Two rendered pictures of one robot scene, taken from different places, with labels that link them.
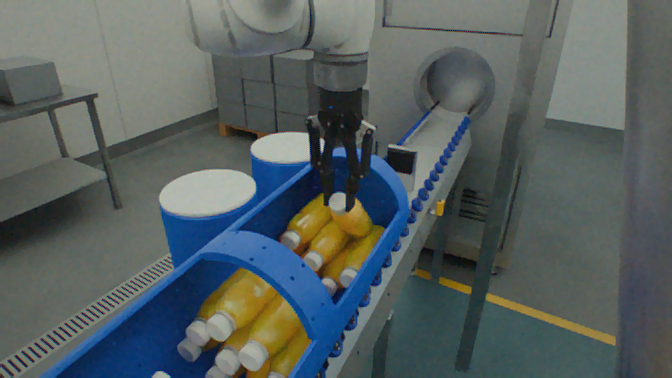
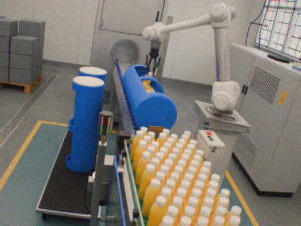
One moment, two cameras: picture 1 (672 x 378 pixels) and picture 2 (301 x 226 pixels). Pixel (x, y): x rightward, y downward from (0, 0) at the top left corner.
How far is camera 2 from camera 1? 192 cm
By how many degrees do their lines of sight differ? 37
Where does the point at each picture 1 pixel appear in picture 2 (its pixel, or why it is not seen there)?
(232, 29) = (154, 36)
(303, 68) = (29, 44)
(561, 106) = not seen: hidden behind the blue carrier
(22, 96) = not seen: outside the picture
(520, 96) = (163, 54)
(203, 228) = (97, 90)
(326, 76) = (156, 45)
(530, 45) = (165, 41)
